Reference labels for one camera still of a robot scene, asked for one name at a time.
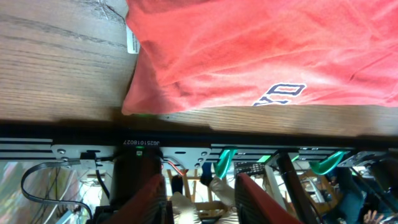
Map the red t-shirt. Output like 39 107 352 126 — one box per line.
122 0 397 114

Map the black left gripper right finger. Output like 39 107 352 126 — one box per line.
234 174 302 224

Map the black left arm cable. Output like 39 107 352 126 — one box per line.
21 160 94 222

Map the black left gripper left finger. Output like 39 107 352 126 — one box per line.
105 174 167 224

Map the green right rail clamp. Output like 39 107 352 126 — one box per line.
309 151 345 175

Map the silver mounting plate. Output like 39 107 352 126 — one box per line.
51 144 211 169

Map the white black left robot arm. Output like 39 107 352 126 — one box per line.
89 148 299 224

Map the green rail clamp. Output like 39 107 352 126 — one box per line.
215 147 238 179
309 151 345 175

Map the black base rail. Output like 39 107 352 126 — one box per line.
1 123 397 162

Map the green left rail clamp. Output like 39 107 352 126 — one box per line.
215 147 238 179

